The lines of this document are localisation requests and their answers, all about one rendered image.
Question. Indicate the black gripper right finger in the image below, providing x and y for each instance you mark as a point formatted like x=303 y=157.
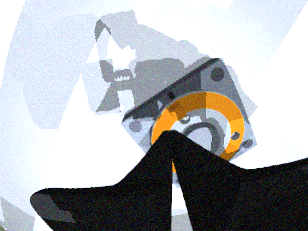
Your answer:
x=217 y=192

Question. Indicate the orange round plate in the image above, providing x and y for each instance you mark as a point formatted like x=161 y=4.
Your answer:
x=203 y=106

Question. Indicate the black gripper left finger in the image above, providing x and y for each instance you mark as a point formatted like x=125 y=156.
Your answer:
x=141 y=201

